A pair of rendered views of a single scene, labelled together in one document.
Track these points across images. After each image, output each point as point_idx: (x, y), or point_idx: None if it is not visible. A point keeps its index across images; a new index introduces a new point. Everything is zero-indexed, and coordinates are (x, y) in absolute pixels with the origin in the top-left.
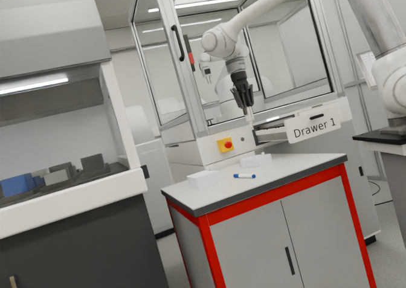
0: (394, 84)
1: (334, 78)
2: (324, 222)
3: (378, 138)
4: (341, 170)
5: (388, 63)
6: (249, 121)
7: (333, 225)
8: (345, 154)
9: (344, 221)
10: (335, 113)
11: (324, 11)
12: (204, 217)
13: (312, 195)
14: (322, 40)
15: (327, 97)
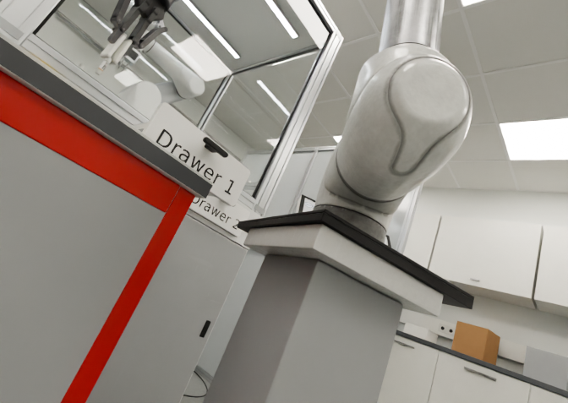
0: (403, 62)
1: (267, 185)
2: (8, 279)
3: (283, 215)
4: (177, 205)
5: (406, 47)
6: (106, 53)
7: (29, 310)
8: (210, 182)
9: (72, 322)
10: (242, 181)
11: (308, 115)
12: None
13: (51, 181)
14: (286, 136)
15: (243, 197)
